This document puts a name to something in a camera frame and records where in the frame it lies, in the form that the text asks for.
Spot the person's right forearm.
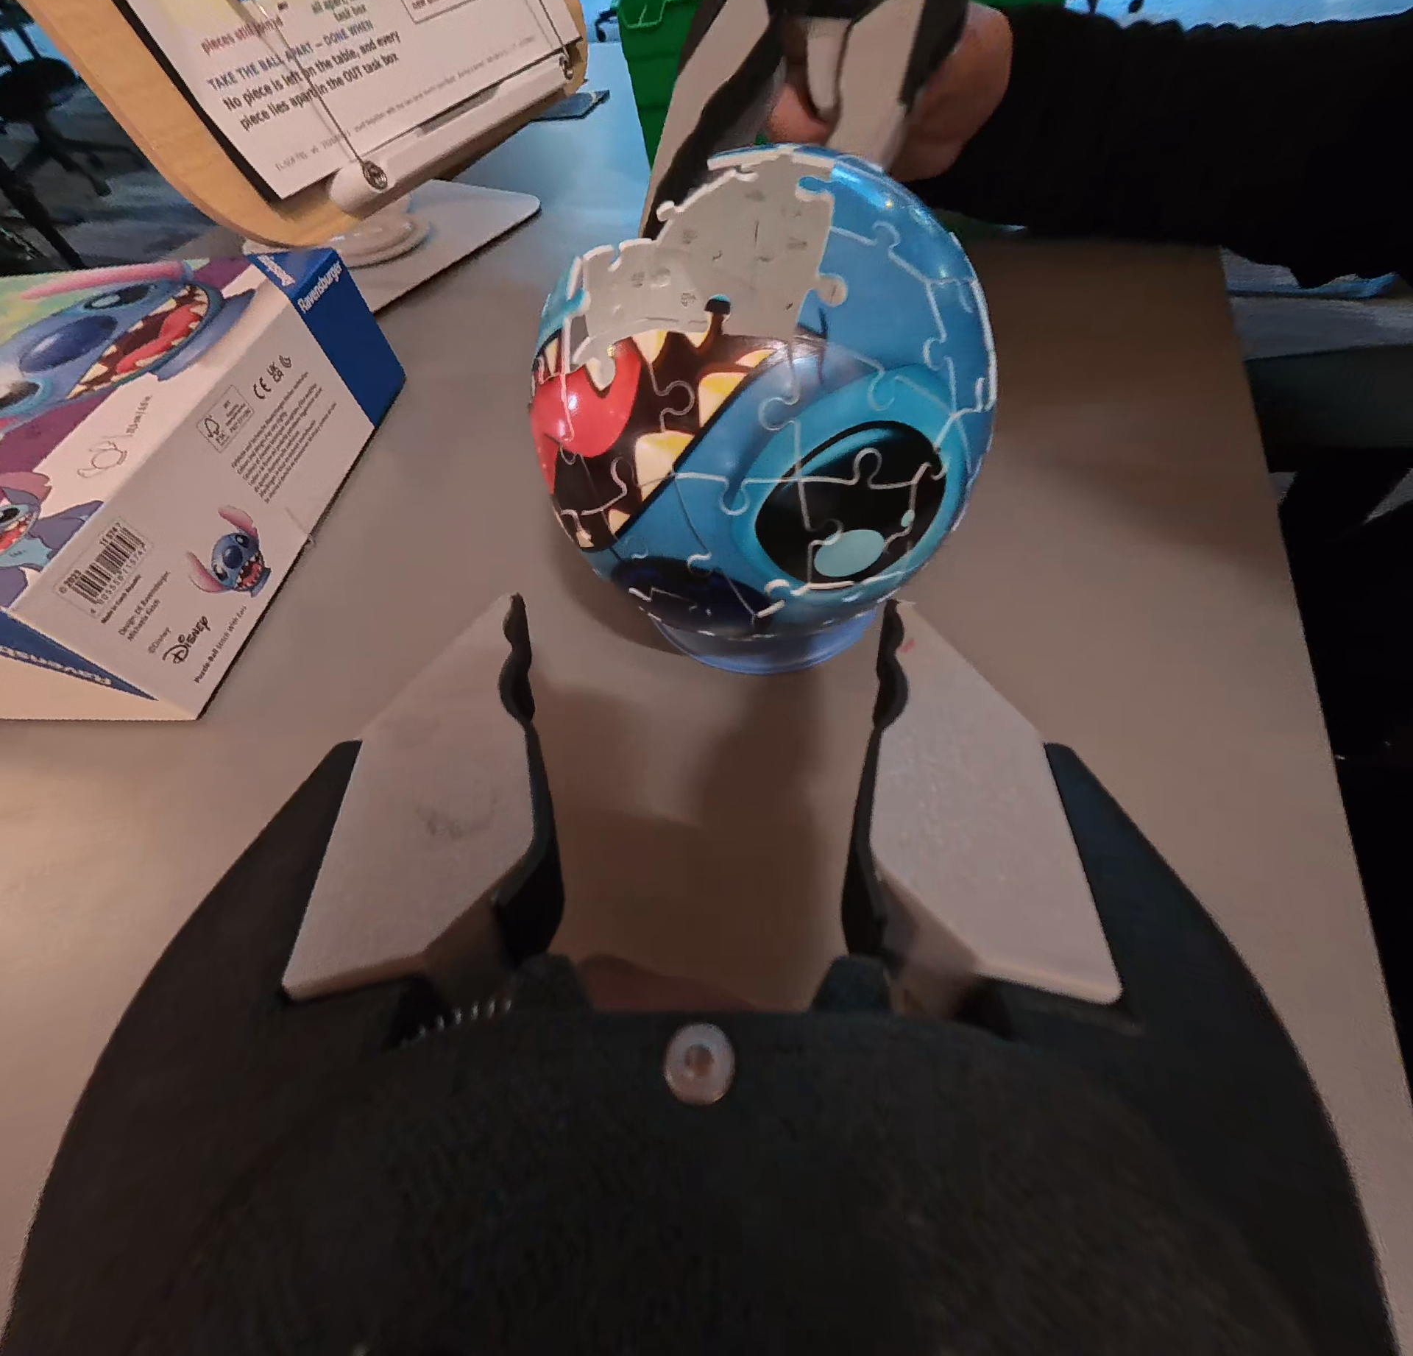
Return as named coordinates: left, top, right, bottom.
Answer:
left=938, top=3, right=1413, bottom=286

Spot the person's right hand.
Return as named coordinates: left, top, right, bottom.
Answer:
left=894, top=3, right=1015, bottom=182

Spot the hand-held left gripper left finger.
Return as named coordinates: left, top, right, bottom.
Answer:
left=280, top=591, right=566, bottom=1001

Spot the blue puzzle ball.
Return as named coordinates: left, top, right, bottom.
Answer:
left=529, top=144, right=999, bottom=651

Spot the green plastic bin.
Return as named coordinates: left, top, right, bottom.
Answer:
left=611, top=0, right=1072, bottom=154

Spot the wooden sheet holder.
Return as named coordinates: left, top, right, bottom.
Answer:
left=0, top=0, right=588, bottom=250

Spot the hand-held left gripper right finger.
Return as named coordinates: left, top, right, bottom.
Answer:
left=840, top=599, right=1125, bottom=1005

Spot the printed puzzle box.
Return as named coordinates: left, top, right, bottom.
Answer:
left=0, top=249, right=408, bottom=722

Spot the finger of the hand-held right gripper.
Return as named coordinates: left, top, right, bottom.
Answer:
left=641, top=0, right=790, bottom=242
left=801, top=0, right=939, bottom=167

